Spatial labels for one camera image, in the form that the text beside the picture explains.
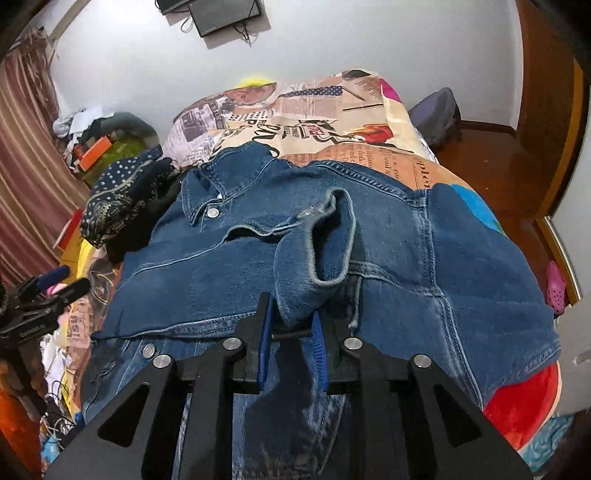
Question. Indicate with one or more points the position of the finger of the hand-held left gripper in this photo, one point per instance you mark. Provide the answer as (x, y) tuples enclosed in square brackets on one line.
[(74, 290), (53, 276)]

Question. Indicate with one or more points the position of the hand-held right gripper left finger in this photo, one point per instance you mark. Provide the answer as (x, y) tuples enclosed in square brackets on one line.
[(263, 353)]

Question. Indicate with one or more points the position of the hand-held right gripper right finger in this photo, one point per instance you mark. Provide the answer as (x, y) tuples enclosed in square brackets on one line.
[(319, 355)]

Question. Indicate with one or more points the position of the blue denim jacket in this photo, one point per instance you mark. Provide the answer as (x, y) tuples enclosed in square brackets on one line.
[(221, 267)]

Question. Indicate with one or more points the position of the person's left forearm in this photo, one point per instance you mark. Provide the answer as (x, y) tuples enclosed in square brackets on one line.
[(18, 434)]

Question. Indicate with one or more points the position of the pile of grey white clothes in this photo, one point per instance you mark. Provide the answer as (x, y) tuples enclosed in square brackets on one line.
[(92, 124)]

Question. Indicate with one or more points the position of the yellow box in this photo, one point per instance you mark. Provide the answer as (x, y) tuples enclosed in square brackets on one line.
[(69, 240)]

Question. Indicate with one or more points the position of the black cloth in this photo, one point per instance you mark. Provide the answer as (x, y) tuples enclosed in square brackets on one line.
[(134, 230)]

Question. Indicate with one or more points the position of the navy dotted cloth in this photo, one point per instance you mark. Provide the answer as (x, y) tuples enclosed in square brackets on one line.
[(115, 194)]

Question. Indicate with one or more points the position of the striped brown curtain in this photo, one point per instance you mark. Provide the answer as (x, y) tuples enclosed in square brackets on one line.
[(27, 161)]

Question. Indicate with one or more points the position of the orange box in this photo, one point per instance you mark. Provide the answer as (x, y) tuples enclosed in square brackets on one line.
[(94, 152)]

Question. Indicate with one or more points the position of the green cloth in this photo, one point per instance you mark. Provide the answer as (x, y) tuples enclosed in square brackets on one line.
[(122, 150)]

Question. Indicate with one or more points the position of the printed blanket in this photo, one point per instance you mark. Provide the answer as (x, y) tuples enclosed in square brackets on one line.
[(323, 120)]

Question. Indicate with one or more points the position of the pink clog shoe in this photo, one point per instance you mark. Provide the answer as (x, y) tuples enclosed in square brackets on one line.
[(555, 286)]

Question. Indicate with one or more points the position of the grey purple backpack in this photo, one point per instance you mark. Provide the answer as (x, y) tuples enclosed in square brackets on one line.
[(436, 115)]

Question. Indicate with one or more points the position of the yellow pillow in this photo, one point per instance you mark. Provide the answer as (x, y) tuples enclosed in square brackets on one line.
[(256, 82)]

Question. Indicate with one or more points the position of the small black monitor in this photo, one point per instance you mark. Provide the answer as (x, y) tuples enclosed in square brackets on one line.
[(173, 4)]

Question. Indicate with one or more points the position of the large black monitor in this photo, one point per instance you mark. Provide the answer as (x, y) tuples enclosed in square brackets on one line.
[(226, 16)]

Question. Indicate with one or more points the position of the wooden door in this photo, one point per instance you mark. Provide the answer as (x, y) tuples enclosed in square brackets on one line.
[(549, 92)]

